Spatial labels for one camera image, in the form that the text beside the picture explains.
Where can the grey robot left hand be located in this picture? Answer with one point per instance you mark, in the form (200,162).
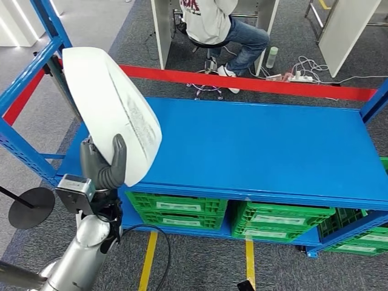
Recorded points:
(103,176)

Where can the white curved plastic part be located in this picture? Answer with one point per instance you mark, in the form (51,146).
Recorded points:
(106,104)

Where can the blue metal shelf rack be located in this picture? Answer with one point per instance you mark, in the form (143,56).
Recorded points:
(257,148)

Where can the black stanchion with disc base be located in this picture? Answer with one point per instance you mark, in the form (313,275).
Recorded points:
(33,209)

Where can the green plastic crate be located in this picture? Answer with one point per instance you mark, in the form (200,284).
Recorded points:
(266,237)
(176,201)
(182,225)
(333,225)
(358,251)
(281,213)

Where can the red barrier belt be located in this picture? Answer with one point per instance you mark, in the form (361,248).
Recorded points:
(242,83)
(21,100)

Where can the black stool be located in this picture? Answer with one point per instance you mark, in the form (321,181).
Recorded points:
(209,43)

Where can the person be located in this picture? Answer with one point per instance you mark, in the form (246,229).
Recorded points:
(209,20)

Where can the pinkish power strip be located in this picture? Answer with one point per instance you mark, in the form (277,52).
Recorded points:
(274,77)

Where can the pale green bottle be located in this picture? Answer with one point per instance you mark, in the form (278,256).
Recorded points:
(271,58)

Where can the white desk panel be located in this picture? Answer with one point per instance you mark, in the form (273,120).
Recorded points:
(345,36)

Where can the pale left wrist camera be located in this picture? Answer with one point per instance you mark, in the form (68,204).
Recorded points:
(75,190)

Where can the steel table frame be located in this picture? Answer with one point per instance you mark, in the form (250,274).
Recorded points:
(315,17)

